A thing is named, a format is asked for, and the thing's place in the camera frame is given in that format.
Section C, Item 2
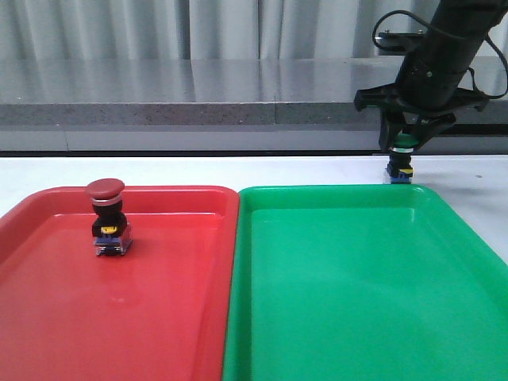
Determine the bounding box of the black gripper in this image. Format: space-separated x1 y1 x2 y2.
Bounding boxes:
353 85 489 153

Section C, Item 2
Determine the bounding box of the green mushroom push button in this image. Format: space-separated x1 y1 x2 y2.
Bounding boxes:
385 133 418 184

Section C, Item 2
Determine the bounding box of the red mushroom push button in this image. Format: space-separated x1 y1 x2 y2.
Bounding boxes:
86 178 133 256

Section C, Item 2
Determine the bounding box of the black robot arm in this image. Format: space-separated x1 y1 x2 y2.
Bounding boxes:
354 1 507 152

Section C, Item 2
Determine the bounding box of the green plastic tray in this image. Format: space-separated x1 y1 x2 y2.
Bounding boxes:
223 185 507 380

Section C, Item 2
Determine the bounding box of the red plastic tray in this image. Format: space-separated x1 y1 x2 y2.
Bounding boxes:
1 187 239 380

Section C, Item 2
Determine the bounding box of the grey stone counter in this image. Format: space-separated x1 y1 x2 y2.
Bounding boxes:
0 56 508 154

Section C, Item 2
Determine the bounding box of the grey pleated curtain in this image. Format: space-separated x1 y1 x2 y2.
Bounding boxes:
0 0 508 61

